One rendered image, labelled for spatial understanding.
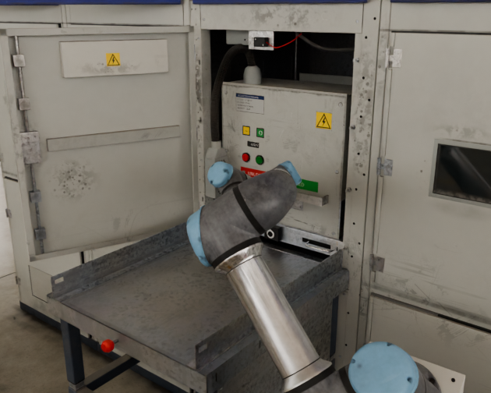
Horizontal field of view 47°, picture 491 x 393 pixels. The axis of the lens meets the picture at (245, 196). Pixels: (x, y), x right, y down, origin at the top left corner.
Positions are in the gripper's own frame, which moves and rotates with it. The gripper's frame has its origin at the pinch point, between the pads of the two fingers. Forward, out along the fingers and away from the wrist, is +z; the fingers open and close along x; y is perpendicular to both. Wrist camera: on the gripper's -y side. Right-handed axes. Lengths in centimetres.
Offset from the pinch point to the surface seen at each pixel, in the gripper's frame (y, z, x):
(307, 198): 13.3, -0.6, 3.8
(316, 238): 15.6, 9.0, -7.4
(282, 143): 0.5, -4.7, 19.2
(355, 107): 28.3, -16.0, 30.4
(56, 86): -55, -54, 13
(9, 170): -163, 9, -15
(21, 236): -161, 27, -46
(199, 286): -0.9, -22.1, -32.7
